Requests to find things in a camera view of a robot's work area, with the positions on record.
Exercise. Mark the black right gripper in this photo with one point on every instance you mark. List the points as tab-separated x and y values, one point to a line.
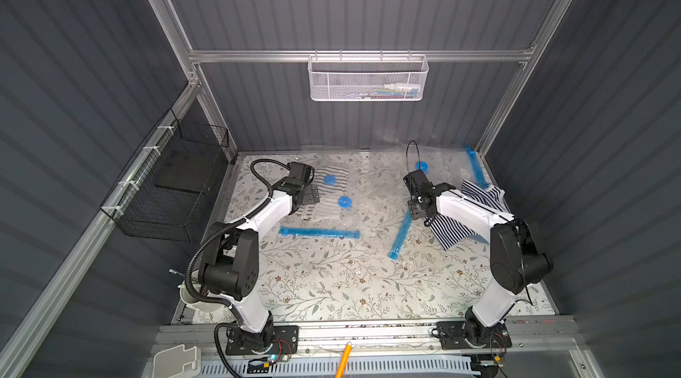
418	205

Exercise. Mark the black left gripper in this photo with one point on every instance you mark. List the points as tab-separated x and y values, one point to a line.
307	194

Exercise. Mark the clear vacuum bag blue zipper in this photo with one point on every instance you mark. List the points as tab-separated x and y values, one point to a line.
384	222

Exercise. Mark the blue white striped garment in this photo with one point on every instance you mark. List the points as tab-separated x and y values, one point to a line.
469	212

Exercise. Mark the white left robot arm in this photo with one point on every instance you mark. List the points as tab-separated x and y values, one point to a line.
225	269

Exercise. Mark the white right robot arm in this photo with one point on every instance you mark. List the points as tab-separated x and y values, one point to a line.
516	258

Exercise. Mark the blue valve cap on bag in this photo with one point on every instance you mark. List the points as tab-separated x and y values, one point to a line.
345	202

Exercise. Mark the black white striped garment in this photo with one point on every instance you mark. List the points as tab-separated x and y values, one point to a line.
328	207

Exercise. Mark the blue round valve cap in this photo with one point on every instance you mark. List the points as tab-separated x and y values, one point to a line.
421	165

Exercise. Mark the white pen cup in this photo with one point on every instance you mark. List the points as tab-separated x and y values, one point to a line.
190	301

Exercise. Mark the orange pencil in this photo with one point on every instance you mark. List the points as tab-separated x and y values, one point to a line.
344	361

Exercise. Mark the white wire wall basket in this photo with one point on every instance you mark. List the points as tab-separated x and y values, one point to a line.
378	78

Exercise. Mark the black wire wall basket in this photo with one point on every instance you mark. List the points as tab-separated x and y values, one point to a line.
171	194

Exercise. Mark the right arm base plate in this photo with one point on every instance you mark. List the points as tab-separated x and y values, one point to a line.
459	335

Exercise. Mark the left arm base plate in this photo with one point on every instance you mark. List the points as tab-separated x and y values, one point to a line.
276	339

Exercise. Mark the white plastic bracket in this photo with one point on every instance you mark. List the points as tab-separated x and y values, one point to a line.
177	362

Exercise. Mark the aluminium corner frame post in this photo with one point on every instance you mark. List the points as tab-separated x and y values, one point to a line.
538	47

